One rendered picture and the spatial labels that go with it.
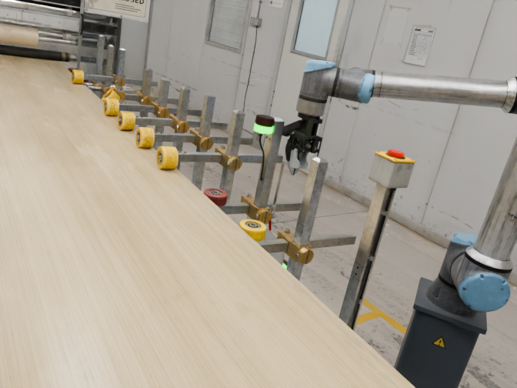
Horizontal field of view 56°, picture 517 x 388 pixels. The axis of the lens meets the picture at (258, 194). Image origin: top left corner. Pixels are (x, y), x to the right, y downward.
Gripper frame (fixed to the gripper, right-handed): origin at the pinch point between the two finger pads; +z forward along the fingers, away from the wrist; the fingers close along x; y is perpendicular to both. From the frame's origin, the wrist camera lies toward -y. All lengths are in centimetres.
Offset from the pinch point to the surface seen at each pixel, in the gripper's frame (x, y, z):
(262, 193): -9.0, -1.6, 8.8
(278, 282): -33, 46, 11
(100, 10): -3, -255, -29
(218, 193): -23.1, -6.5, 10.4
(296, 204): 9.8, -5.8, 15.3
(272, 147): -8.7, -1.7, -7.4
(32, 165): -75, -35, 11
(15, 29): -57, -259, -7
